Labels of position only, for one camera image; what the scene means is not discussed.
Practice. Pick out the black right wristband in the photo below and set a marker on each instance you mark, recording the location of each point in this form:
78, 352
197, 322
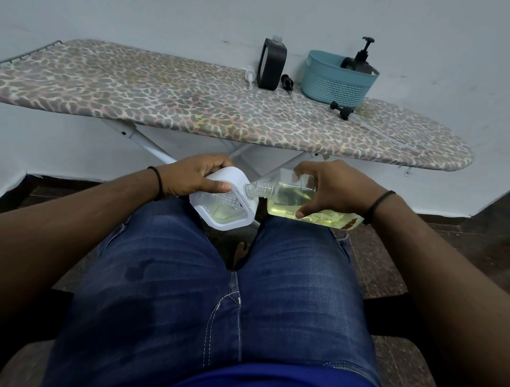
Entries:
376, 205

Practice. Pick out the blue shirt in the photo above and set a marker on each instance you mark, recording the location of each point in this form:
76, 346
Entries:
275, 376

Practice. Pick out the person's right thumb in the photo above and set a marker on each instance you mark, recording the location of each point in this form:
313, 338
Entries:
306, 209

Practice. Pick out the small clear pump nozzle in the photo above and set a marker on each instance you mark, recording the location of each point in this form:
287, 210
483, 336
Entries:
250, 75

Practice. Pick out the black left wristband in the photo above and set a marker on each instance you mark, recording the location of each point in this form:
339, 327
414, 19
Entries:
158, 181

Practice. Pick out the blue denim jeans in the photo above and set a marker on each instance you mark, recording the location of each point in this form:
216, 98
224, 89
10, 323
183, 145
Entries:
279, 299

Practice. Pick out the small black spray cap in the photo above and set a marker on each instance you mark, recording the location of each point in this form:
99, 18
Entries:
286, 81

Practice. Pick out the leopard-print ironing board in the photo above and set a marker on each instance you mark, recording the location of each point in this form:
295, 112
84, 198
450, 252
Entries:
159, 99

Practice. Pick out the person's left forearm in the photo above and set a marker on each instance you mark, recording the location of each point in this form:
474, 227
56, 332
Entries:
75, 223

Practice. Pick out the black pump dispenser bottle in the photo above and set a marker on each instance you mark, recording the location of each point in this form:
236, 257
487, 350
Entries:
361, 59

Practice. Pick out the person's bare foot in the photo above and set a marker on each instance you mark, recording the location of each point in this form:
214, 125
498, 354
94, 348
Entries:
241, 255

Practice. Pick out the person's right forearm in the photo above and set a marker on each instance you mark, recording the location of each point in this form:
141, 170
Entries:
446, 279

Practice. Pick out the person's left hand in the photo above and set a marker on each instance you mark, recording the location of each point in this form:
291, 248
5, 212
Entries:
183, 177

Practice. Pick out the black wristband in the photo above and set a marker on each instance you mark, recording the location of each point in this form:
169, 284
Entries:
376, 205
158, 181

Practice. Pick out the white plastic refill container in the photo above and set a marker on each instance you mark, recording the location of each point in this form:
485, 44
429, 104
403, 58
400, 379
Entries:
223, 213

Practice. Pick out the white metal ironing board legs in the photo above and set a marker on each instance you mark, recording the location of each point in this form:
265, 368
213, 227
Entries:
147, 141

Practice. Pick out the black pump head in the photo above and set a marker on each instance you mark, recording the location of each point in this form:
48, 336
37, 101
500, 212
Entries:
342, 109

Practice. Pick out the person's right hand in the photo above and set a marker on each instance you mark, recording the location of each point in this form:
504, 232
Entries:
342, 189

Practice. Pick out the person's left thumb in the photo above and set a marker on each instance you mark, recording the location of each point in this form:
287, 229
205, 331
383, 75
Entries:
217, 186

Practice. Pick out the clear bottle with yellow liquid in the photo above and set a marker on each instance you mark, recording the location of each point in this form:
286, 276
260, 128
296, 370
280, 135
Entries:
285, 199

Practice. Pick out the teal woven plastic basket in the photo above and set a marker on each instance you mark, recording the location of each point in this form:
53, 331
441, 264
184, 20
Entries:
330, 85

